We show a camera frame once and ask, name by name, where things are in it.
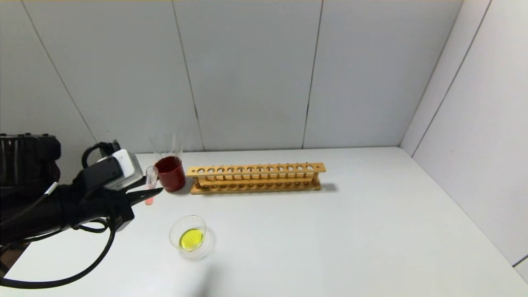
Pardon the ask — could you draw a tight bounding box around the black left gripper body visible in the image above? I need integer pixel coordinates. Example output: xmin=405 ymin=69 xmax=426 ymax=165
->
xmin=58 ymin=181 xmax=135 ymax=232

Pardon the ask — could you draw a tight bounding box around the red pigment test tube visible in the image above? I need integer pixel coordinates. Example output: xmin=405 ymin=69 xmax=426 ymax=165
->
xmin=145 ymin=165 xmax=159 ymax=206

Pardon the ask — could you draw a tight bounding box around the yellow pigment test tube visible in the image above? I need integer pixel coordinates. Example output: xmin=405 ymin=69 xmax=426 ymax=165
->
xmin=150 ymin=133 xmax=166 ymax=160

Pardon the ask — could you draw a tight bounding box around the wooden test tube rack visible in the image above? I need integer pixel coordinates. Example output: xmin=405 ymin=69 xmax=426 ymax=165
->
xmin=187 ymin=163 xmax=326 ymax=195

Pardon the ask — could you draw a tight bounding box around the dark red cup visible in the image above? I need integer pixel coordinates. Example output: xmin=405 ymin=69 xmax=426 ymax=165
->
xmin=154 ymin=156 xmax=187 ymax=193

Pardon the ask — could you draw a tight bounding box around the clear glass beaker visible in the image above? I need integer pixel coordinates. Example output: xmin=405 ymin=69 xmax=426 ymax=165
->
xmin=169 ymin=214 xmax=215 ymax=260

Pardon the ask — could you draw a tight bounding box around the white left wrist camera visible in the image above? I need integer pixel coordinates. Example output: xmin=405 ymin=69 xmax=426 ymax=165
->
xmin=97 ymin=149 xmax=144 ymax=191

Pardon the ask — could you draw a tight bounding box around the black cable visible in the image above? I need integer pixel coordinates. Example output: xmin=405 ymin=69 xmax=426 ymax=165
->
xmin=0 ymin=141 xmax=121 ymax=290

